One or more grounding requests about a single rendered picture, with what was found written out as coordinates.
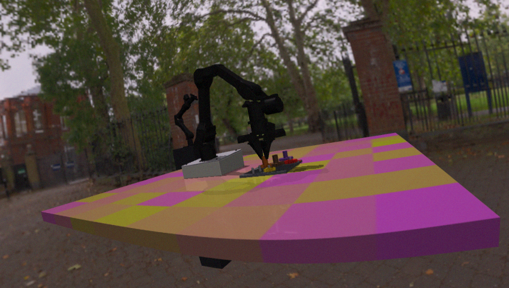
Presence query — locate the dark purple gear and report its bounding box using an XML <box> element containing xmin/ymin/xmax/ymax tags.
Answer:
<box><xmin>279</xmin><ymin>151</ymin><xmax>289</xmax><ymax>161</ymax></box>

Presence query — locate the orange gear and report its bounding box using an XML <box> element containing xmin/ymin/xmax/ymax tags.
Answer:
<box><xmin>261</xmin><ymin>156</ymin><xmax>272</xmax><ymax>168</ymax></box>

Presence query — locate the brown toothed gear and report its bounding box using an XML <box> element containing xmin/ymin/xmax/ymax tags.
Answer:
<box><xmin>271</xmin><ymin>155</ymin><xmax>285</xmax><ymax>167</ymax></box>

